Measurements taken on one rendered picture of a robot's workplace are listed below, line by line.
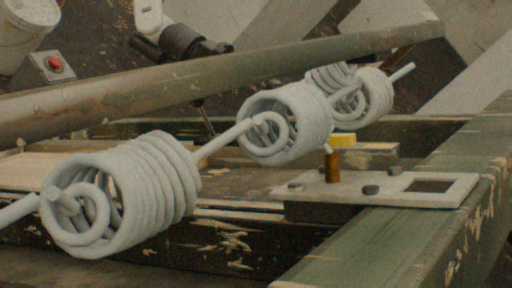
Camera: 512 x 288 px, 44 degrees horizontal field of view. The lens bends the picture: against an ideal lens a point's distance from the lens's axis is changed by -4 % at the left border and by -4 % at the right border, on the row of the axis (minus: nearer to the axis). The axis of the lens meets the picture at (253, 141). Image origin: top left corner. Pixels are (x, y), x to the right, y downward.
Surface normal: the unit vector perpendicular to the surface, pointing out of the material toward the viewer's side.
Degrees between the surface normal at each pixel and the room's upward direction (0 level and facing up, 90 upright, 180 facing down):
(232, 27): 90
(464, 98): 90
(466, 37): 90
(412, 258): 51
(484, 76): 90
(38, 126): 39
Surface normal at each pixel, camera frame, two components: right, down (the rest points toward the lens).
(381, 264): -0.10, -0.98
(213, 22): -0.54, 0.15
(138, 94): 0.86, 0.00
